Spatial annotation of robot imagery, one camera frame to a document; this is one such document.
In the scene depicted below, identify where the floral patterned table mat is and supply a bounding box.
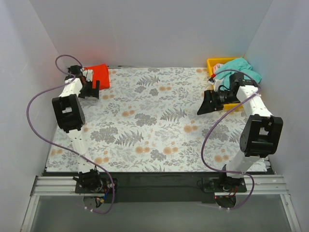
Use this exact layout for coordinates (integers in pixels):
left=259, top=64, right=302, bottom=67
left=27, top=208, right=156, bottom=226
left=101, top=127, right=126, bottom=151
left=45, top=67, right=271, bottom=173

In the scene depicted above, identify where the aluminium table edge rail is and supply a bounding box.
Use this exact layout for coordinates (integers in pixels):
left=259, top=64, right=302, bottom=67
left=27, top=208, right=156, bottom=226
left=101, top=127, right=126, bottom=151
left=21, top=173, right=301, bottom=232

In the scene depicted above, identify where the yellow plastic bin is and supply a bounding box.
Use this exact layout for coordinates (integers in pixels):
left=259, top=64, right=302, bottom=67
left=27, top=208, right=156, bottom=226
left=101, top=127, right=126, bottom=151
left=207, top=57, right=244, bottom=112

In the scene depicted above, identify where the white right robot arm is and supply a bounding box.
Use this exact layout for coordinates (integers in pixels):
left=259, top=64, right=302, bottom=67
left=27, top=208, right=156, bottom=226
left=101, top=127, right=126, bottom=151
left=197, top=71, right=283, bottom=192

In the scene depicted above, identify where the orange t-shirt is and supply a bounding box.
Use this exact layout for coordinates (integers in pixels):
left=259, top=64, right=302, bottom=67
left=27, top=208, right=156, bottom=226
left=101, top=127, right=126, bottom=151
left=84, top=64, right=110, bottom=90

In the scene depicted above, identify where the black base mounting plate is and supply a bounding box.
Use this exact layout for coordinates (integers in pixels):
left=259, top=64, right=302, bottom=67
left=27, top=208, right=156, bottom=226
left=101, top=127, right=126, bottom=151
left=73, top=172, right=247, bottom=203

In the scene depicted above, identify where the teal t-shirt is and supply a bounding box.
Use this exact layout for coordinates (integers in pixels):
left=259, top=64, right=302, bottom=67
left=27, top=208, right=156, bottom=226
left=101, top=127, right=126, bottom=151
left=215, top=58, right=262, bottom=88

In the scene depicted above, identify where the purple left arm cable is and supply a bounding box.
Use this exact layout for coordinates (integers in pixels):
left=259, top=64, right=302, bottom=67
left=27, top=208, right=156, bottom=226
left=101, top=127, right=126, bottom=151
left=26, top=55, right=116, bottom=215

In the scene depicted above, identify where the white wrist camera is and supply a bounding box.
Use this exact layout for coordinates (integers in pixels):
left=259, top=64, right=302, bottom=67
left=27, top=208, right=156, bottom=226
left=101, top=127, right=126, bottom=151
left=208, top=73, right=222, bottom=92
left=82, top=68, right=94, bottom=82

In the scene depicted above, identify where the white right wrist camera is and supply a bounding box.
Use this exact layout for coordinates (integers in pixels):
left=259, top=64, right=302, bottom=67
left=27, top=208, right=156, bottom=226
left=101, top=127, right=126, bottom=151
left=208, top=73, right=222, bottom=92

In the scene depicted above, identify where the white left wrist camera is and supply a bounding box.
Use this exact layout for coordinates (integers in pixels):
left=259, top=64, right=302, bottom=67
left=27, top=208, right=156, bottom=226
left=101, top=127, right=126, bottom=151
left=82, top=68, right=94, bottom=82

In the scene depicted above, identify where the white cream garment in bin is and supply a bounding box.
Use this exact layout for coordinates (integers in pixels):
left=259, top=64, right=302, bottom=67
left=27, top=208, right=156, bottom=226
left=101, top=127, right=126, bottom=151
left=212, top=63, right=223, bottom=73

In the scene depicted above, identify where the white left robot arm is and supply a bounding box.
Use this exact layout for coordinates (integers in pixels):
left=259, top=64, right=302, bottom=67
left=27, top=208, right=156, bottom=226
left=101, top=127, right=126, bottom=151
left=52, top=65, right=100, bottom=175

